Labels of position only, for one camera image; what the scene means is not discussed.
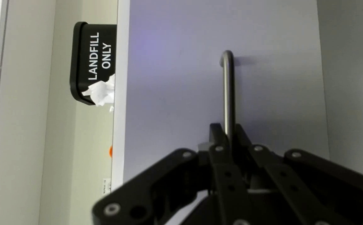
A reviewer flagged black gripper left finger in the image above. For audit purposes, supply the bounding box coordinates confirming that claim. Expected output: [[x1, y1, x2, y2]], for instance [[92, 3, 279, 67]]
[[202, 124, 252, 225]]

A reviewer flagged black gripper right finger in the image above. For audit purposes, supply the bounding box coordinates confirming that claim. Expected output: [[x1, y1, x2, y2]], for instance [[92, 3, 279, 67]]
[[232, 125, 349, 225]]

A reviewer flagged metal drawer handle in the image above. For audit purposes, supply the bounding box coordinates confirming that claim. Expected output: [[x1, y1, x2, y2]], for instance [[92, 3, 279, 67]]
[[220, 50, 235, 142]]

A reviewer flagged white drawer front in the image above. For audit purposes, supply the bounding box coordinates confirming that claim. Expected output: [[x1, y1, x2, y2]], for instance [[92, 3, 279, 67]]
[[111, 0, 329, 187]]

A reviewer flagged orange blue marker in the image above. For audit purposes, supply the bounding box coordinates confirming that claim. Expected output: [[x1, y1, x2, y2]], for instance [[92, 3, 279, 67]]
[[107, 147, 112, 158]]

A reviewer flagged crumpled white paper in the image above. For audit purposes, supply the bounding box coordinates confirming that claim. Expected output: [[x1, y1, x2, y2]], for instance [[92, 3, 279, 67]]
[[82, 75, 115, 112]]

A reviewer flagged black landfill bin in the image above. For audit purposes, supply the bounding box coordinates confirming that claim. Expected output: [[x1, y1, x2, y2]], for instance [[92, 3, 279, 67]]
[[68, 22, 116, 105]]

